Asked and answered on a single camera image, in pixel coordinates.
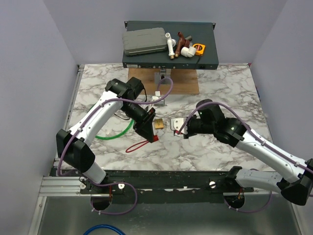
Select aluminium extrusion rail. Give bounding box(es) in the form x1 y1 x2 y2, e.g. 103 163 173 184
39 177 109 197

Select brown pipe valve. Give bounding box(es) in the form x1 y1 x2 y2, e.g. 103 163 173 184
175 31 192 57

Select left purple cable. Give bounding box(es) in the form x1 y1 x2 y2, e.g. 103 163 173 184
56 77 175 216

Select green cable loop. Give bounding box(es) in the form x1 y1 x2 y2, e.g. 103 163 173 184
88 105 134 141

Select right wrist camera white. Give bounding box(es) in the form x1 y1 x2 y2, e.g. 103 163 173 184
170 117 188 136

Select yellow tape measure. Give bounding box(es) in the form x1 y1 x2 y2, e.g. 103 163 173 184
193 44 206 56

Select blue cable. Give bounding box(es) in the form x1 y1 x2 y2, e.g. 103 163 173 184
83 224 126 235

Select black mounting rail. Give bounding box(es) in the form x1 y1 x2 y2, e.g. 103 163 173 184
66 170 253 206

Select grey metal stand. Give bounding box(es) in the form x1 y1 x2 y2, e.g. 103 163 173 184
154 69 171 85

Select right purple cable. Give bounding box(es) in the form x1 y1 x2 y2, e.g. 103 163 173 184
176 101 313 213

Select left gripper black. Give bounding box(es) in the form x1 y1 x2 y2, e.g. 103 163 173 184
120 102 156 142

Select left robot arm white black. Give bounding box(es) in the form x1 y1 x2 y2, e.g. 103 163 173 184
56 77 157 193

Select white pvc pipe fitting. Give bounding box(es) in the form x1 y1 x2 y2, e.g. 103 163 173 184
165 33 176 59

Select red cable seal lock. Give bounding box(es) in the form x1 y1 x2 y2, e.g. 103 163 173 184
125 135 158 153

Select wooden board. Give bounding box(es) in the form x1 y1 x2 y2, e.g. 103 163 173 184
128 68 200 95

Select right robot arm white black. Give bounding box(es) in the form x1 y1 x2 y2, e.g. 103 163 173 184
171 99 313 206

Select grey plastic case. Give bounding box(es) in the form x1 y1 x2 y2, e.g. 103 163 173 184
122 27 168 56

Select purple cable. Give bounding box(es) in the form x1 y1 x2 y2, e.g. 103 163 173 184
176 101 313 213
56 77 175 216

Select brass padlock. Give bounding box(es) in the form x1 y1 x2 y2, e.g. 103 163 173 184
154 118 164 129

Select white pvc elbow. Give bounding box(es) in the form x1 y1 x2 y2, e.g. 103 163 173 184
180 47 197 58

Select dark network switch box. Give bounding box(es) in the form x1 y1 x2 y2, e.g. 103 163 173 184
122 21 219 70

